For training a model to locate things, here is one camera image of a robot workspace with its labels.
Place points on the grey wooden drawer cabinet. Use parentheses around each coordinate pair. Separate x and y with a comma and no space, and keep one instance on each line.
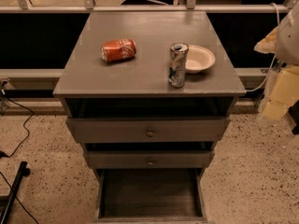
(138,88)

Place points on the orange soda can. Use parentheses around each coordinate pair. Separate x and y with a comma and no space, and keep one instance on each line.
(118,50)

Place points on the white paper bowl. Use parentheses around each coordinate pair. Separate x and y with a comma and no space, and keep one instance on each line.
(199,59)

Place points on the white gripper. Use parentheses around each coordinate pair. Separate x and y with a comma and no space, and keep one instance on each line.
(289,42)

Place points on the silver redbull can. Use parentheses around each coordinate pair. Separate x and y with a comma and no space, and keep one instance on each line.
(177,68)

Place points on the black stand leg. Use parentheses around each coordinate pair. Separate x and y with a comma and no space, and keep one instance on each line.
(7,201)

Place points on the grey metal railing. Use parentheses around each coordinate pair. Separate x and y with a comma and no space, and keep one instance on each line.
(87,62)

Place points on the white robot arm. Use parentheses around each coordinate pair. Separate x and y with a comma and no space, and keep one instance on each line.
(287,44)

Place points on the grey top drawer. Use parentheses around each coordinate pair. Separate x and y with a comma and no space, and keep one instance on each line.
(147,130)

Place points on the grey open bottom drawer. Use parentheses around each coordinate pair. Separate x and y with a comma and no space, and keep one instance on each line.
(154,196)

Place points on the grey middle drawer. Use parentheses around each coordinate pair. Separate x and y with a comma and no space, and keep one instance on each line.
(148,159)

